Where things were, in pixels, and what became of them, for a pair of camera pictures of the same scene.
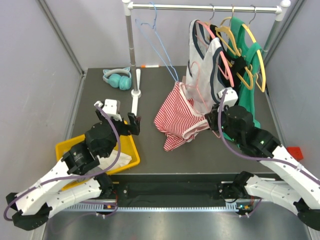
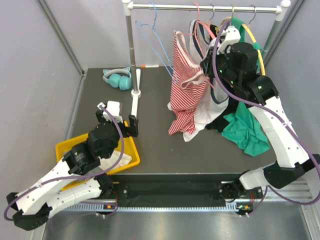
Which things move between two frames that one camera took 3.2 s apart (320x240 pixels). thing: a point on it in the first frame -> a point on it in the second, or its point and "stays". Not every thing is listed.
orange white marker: x=149 y=66 stays
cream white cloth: x=106 y=162 stays
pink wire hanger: x=196 y=84 -> x=195 y=33
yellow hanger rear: x=262 y=89 stays
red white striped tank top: x=177 y=120 -> x=189 y=84
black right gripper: x=212 y=117 -> x=207 y=64
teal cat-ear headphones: x=121 y=78 stays
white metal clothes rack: x=281 y=10 stays
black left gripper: x=133 y=129 stays
